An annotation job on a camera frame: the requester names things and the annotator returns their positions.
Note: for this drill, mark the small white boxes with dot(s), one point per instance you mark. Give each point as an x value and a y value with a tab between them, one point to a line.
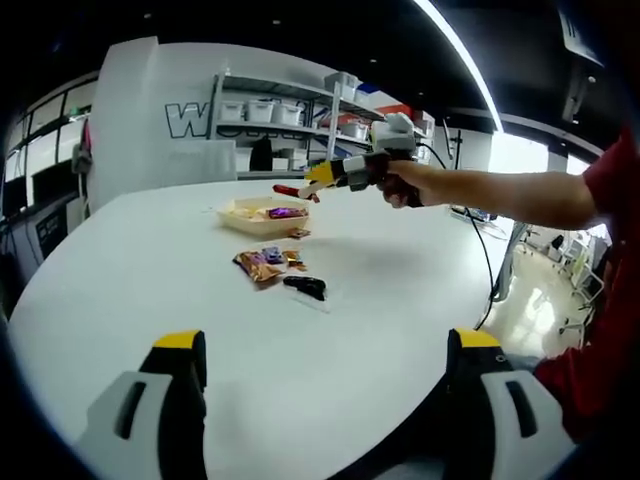
290	159

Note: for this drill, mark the grey metal shelving unit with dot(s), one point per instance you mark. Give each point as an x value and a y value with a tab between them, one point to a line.
265	127

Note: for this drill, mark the cream hexagonal container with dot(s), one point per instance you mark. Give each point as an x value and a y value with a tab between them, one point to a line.
250	225

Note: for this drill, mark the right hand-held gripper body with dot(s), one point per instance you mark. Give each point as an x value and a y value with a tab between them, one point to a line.
395	135

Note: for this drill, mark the red bar food packet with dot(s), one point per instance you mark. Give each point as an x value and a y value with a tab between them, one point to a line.
285	190

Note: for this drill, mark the dark office counter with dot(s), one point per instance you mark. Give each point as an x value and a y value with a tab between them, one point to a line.
50	225

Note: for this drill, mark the purple gold-edged food packet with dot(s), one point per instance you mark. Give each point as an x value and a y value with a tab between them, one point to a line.
286	212

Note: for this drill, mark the operator in red shirt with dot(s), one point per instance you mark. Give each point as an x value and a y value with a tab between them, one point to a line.
615	200

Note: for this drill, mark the small gold food packet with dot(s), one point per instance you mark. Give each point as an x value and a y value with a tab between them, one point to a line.
295	260

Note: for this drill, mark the small purple food packet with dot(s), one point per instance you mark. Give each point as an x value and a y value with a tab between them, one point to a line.
272	255

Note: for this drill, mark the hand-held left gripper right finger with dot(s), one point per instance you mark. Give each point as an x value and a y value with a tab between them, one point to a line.
470	400

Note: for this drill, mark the white cardboard box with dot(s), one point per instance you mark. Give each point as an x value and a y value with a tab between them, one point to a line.
243	160

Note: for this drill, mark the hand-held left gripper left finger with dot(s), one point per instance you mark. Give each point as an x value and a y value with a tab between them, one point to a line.
180	400

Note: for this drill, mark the black food clear packet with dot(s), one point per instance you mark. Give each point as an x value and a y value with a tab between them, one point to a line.
305	285

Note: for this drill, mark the ceiling light strip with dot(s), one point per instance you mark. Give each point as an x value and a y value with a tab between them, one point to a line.
468	56

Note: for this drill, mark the black monitor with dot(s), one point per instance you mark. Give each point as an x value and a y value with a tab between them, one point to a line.
49	184

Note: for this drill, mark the gold purple food packet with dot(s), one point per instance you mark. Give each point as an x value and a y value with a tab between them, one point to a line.
257	272

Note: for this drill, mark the white storage bin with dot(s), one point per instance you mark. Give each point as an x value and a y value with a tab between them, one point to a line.
354	131
260	110
231	111
287	114
341	86

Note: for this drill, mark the coat stand with bag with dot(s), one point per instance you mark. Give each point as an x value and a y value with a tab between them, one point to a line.
82	155

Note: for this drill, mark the person's right hand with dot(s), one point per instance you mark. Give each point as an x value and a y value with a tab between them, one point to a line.
405	182

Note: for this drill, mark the black bag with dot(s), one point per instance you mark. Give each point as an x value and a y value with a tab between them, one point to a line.
261	155

